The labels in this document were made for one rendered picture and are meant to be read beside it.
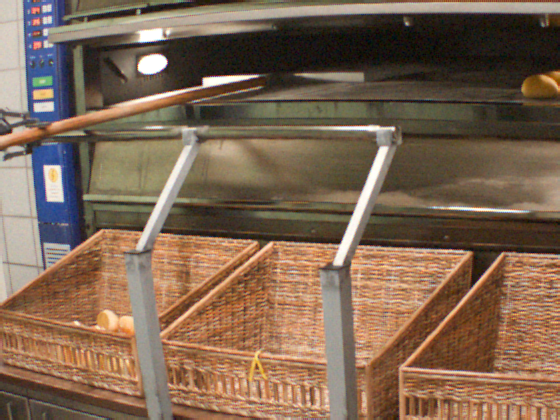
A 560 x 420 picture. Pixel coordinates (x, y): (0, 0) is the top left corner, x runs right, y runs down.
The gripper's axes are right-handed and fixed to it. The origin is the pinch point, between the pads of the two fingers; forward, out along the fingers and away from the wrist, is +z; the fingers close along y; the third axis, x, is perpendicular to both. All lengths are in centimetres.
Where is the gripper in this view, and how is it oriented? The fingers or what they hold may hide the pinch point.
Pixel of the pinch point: (39, 132)
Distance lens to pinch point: 285.7
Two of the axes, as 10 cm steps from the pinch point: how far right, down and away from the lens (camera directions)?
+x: -5.7, 1.9, -8.0
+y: 0.8, 9.8, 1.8
